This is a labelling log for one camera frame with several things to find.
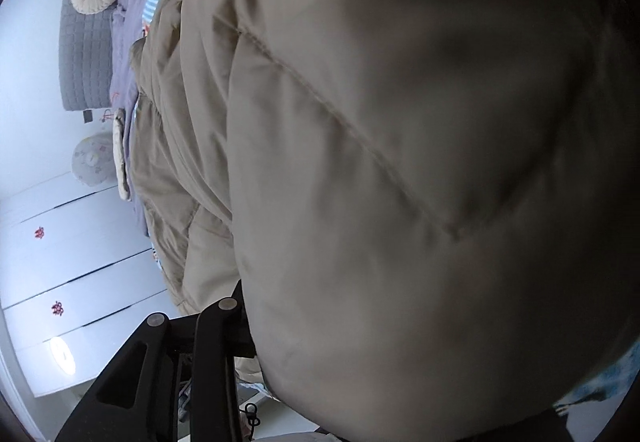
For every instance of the grey quilted headboard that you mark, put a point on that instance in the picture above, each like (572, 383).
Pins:
(87, 32)

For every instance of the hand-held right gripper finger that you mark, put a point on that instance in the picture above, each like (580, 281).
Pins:
(215, 347)

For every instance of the cream folded garment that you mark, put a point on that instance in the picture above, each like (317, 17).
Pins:
(120, 157)

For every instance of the purple duvet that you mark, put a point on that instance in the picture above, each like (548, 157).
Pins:
(127, 47)

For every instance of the covered standing fan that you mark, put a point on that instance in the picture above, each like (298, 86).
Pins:
(92, 159)

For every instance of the red paper-cut decoration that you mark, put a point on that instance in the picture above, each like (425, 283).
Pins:
(57, 308)
(39, 233)

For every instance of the white wardrobe doors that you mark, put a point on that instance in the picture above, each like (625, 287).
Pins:
(60, 282)

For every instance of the khaki puffer jacket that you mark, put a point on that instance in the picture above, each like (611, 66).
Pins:
(400, 172)

